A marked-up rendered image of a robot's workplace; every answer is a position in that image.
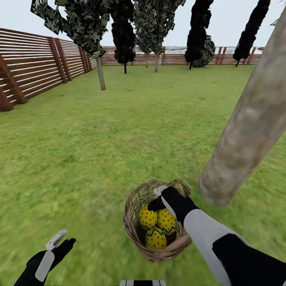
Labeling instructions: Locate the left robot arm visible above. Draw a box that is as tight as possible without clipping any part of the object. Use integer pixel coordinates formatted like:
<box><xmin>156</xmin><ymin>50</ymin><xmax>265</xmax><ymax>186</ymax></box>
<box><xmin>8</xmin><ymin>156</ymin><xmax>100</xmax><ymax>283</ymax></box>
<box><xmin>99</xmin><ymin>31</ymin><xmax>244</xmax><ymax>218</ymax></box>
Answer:
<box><xmin>13</xmin><ymin>229</ymin><xmax>76</xmax><ymax>286</ymax></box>

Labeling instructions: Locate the easter egg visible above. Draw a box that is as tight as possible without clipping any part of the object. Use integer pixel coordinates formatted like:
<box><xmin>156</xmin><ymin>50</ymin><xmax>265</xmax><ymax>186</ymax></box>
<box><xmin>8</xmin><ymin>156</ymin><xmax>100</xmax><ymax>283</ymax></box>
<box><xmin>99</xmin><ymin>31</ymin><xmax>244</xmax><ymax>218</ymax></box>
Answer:
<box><xmin>138</xmin><ymin>204</ymin><xmax>158</xmax><ymax>231</ymax></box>
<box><xmin>144</xmin><ymin>226</ymin><xmax>167</xmax><ymax>249</ymax></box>
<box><xmin>157</xmin><ymin>209</ymin><xmax>177</xmax><ymax>236</ymax></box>

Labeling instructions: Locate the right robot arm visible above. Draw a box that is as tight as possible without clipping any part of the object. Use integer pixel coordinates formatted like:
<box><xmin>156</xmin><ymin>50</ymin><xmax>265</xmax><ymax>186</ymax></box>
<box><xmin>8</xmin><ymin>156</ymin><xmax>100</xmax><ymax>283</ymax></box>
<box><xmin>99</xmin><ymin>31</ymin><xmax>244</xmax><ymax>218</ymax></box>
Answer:
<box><xmin>147</xmin><ymin>185</ymin><xmax>286</xmax><ymax>286</ymax></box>

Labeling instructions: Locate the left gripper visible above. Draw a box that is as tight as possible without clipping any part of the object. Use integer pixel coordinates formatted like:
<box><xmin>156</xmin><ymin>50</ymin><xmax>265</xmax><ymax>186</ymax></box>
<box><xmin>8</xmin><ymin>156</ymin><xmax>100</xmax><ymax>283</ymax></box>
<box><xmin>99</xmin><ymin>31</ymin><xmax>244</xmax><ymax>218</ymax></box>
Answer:
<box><xmin>53</xmin><ymin>238</ymin><xmax>76</xmax><ymax>264</ymax></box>

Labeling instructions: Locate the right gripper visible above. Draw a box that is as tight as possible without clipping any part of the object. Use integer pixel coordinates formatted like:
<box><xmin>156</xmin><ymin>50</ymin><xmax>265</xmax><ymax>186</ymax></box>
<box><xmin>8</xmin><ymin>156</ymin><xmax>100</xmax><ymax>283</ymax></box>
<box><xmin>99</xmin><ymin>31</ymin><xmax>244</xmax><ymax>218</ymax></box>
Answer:
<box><xmin>147</xmin><ymin>195</ymin><xmax>165</xmax><ymax>212</ymax></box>

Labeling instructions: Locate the wicker basket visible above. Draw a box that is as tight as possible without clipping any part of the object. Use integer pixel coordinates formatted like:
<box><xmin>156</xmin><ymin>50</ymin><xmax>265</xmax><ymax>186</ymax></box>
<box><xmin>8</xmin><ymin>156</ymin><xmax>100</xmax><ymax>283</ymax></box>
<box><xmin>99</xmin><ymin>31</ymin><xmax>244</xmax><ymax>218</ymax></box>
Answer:
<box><xmin>123</xmin><ymin>179</ymin><xmax>192</xmax><ymax>263</ymax></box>

